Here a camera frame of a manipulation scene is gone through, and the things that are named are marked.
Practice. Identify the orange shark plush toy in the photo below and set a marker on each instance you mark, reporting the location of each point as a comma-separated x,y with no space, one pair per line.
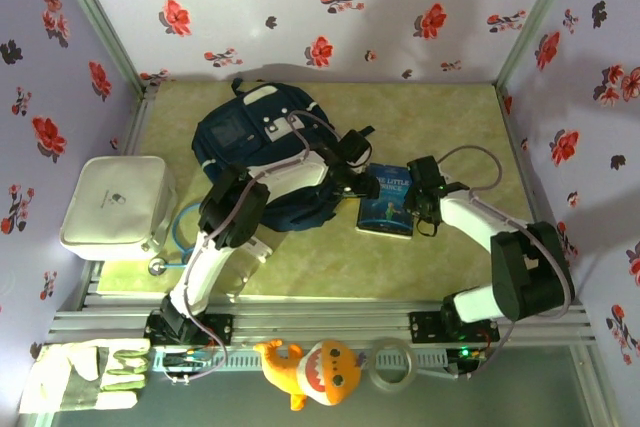
320,372

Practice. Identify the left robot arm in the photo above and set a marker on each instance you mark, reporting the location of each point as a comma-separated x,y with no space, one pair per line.
205,272

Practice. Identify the clear tape roll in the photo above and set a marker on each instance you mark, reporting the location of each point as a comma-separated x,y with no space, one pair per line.
392,386

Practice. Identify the blue Little Prince book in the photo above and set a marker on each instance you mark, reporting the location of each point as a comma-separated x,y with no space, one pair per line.
385,212

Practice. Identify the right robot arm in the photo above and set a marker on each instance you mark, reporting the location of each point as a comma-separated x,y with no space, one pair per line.
470,217

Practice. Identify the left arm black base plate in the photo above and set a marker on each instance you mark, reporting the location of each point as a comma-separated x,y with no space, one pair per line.
220,327

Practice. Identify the blue stethoscope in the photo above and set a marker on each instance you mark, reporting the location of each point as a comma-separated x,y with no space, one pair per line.
159,266

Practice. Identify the aluminium frame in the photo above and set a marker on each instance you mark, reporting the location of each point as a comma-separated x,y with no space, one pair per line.
325,314

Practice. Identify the white and green work glove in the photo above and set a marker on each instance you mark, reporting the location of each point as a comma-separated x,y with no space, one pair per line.
75,372

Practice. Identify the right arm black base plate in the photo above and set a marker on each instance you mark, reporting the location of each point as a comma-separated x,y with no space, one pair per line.
425,327

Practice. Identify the clear plastic box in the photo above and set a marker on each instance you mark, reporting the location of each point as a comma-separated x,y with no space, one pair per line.
240,277

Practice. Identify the white zip case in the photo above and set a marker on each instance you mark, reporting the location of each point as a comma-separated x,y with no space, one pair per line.
115,207

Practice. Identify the navy blue backpack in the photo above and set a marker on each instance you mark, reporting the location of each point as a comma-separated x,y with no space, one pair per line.
235,112

